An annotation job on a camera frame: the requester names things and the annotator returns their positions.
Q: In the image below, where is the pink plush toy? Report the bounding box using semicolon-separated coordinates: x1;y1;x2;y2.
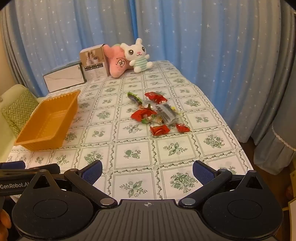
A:
103;44;133;79

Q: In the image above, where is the green zigzag cushion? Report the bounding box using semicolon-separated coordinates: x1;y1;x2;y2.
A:
1;89;38;137

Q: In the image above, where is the orange plastic tray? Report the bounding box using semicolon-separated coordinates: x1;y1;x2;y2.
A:
14;90;81;151

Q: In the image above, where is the person's left hand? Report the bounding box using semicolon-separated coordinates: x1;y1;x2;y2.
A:
0;207;11;235

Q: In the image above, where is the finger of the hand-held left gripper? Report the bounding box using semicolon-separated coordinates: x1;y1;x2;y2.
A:
0;161;26;170
0;164;60;179

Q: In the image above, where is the tall brown product box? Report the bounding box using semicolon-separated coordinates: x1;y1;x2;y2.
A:
79;44;111;81

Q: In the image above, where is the grey lace-trimmed cloth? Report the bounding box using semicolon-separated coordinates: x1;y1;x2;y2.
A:
253;102;296;175

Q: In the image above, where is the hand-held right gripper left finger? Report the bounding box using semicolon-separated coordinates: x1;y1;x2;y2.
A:
30;160;118;209

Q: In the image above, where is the blue starry curtain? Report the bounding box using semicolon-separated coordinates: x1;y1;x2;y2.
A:
0;0;296;149

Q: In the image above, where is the light green sofa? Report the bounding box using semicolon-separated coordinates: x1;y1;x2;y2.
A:
0;84;44;163

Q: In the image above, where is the grey clear snack packet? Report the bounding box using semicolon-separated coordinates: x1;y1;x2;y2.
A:
155;104;178;123

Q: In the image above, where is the wide white cardboard box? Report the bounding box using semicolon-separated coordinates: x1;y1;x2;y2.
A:
43;61;87;93

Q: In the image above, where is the white bunny plush toy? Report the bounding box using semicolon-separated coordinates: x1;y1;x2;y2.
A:
120;38;153;73

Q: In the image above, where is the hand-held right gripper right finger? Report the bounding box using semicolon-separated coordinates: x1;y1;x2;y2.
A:
178;160;266;209

